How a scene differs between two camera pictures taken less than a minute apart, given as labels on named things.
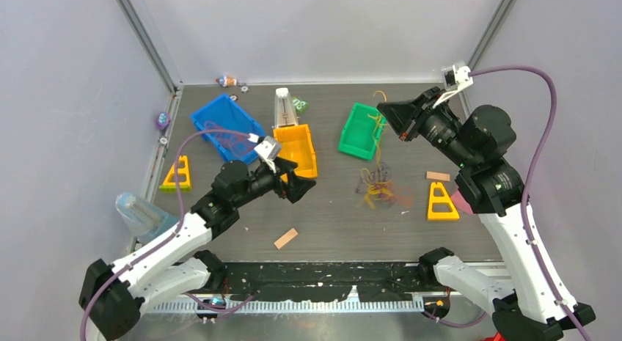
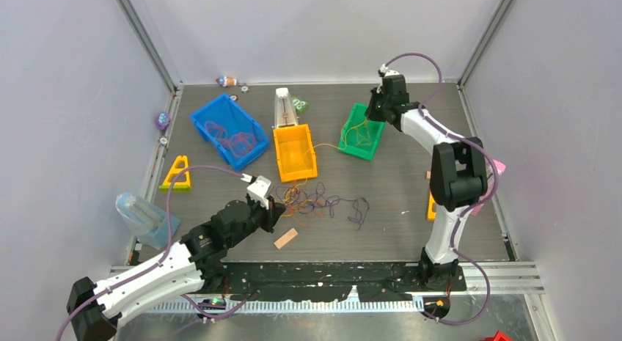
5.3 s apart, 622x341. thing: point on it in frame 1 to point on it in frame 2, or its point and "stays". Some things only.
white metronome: x=284 y=113 stays
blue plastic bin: x=224 y=113 stays
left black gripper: x=295 y=188 to x=271 y=215
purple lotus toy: x=162 y=121 stays
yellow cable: x=380 y=122 to x=328 y=144
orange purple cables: x=377 y=186 to x=303 y=196
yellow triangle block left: x=169 y=186 stays
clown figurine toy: x=224 y=81 stays
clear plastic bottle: x=141 y=218 stays
